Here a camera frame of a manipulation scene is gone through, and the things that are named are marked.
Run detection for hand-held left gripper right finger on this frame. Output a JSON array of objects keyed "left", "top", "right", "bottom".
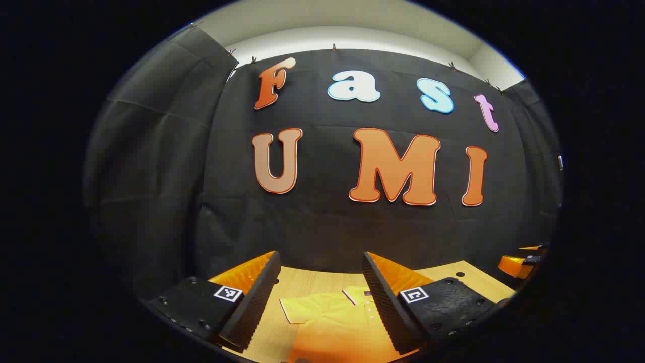
[{"left": 361, "top": 251, "right": 510, "bottom": 356}]

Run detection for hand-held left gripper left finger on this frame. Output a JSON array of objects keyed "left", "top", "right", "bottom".
[{"left": 144, "top": 251, "right": 281, "bottom": 353}]

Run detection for orange T-shirt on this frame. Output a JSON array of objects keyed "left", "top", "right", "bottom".
[{"left": 280, "top": 286, "right": 419, "bottom": 363}]

